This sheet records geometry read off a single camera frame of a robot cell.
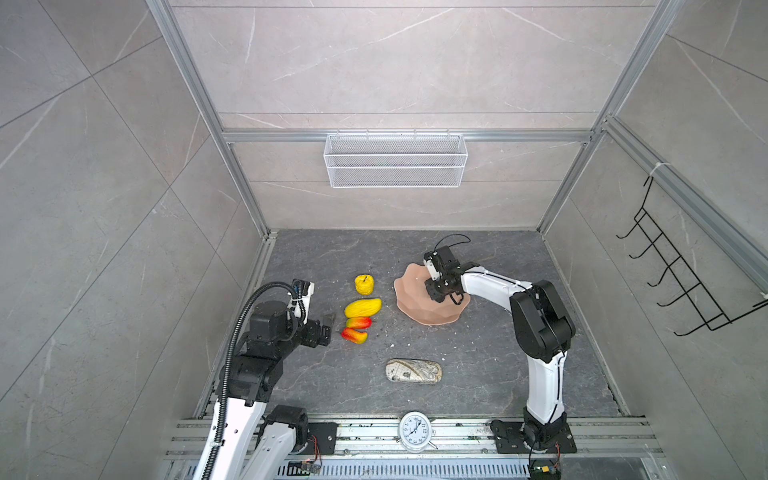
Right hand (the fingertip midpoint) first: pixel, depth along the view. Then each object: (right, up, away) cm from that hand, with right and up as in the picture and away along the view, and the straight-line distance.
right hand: (434, 284), depth 101 cm
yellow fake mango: (-24, -7, -9) cm, 27 cm away
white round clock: (-9, -33, -30) cm, 45 cm away
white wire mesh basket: (-13, +43, 0) cm, 45 cm away
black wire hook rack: (+52, +6, -34) cm, 62 cm away
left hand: (-34, -2, -29) cm, 45 cm away
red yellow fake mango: (-25, -11, -9) cm, 29 cm away
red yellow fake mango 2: (-26, -14, -12) cm, 32 cm away
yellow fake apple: (-24, 0, -3) cm, 24 cm away
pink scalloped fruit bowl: (-7, -5, -3) cm, 9 cm away
